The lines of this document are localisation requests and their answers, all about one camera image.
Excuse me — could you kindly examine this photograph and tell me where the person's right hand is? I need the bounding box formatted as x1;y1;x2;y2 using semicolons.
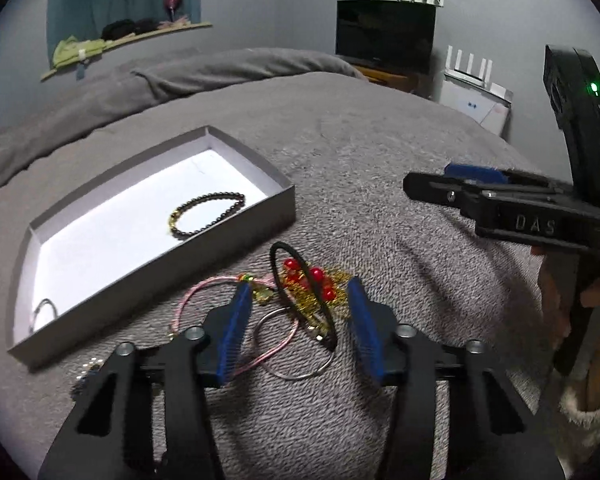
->
537;255;600;356

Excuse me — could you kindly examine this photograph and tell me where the black television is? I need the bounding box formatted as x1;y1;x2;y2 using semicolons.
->
336;0;437;75

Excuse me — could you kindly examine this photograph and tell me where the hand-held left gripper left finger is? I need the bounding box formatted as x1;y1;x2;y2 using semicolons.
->
37;284;255;480

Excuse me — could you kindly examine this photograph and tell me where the pink cord bracelet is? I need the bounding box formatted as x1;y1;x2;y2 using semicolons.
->
172;272;301;376

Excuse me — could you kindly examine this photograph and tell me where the green cloth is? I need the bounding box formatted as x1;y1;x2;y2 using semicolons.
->
51;36;104;68

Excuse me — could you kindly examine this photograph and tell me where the white router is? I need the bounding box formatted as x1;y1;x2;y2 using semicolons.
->
444;45;513;101

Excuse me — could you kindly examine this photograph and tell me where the grey cardboard box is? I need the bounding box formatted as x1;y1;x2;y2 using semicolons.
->
6;126;297;372

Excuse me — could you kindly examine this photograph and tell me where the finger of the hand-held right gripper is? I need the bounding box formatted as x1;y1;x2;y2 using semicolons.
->
444;162;575;195
403;172;486;217

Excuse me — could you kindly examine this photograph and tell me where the wooden television stand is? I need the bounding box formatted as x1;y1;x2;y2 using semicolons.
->
352;64;421;93

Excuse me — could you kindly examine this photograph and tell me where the grey rolled duvet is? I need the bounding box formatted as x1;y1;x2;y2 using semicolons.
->
0;47;368;206

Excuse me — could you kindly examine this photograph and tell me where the pearl hair ornament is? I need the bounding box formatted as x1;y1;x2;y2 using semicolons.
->
72;357;106;391

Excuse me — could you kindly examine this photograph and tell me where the dark bead bracelet gold charm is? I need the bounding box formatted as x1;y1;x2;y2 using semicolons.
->
168;191;246;240

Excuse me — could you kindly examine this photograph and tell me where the black cloth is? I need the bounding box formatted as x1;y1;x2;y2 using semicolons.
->
100;18;158;41

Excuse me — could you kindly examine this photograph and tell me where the grey knit blanket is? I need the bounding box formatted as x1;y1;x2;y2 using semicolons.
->
0;71;566;480

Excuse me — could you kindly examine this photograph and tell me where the small silver ring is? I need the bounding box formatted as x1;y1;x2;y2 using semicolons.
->
30;298;59;333

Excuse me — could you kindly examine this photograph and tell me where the red bead gold ornament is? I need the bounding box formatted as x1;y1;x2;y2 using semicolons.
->
280;257;353;318

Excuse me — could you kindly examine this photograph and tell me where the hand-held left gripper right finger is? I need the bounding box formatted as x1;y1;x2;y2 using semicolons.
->
346;277;566;480

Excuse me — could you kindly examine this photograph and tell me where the silver bangle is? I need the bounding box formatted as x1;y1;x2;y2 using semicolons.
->
252;307;337;380

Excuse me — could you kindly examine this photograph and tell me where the black hair tie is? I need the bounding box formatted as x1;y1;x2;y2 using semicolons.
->
270;241;338;351

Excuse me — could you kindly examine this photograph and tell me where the wooden window shelf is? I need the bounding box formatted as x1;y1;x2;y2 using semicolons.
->
40;21;213;82

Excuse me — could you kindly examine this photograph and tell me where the white appliance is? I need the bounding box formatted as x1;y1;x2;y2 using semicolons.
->
439;80;512;136

